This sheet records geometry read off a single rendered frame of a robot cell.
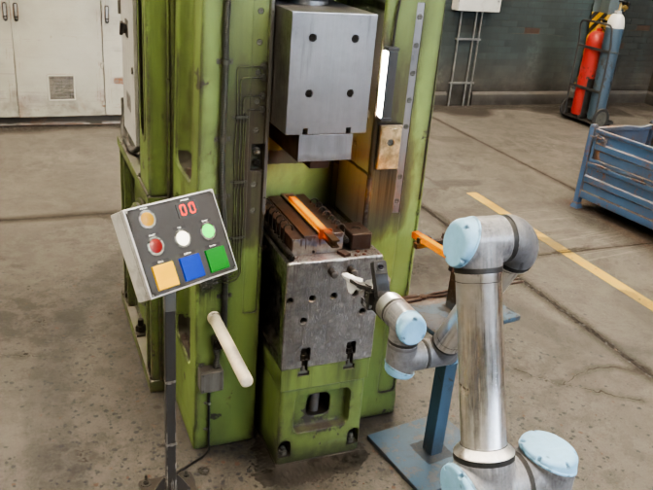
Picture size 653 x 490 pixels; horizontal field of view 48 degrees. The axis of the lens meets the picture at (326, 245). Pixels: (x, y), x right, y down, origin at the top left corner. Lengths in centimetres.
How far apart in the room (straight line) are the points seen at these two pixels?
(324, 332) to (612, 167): 393
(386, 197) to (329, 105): 54
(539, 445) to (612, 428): 178
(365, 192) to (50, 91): 523
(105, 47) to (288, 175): 479
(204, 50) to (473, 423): 144
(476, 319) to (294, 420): 143
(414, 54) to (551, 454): 151
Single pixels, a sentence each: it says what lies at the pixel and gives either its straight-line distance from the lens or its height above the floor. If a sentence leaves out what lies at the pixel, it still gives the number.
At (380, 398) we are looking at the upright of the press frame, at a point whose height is 10.
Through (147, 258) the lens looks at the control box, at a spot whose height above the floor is 107.
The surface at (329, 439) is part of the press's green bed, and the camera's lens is 312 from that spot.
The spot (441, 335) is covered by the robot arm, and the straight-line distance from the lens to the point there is 218.
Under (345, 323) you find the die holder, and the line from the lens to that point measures 281.
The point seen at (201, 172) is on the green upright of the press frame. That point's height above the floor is 120.
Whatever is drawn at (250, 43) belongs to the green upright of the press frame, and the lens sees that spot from 253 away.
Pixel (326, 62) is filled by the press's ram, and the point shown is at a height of 161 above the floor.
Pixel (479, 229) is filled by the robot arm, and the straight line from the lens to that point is 173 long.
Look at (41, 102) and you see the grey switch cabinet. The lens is 772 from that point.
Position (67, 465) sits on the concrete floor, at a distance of 318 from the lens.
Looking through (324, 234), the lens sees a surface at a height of 100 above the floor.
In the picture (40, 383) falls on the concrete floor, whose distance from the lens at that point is 366.
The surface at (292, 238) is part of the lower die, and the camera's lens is 264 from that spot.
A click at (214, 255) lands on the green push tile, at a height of 102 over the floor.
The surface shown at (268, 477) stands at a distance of 305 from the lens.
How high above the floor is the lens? 202
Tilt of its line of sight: 23 degrees down
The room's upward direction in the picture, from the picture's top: 5 degrees clockwise
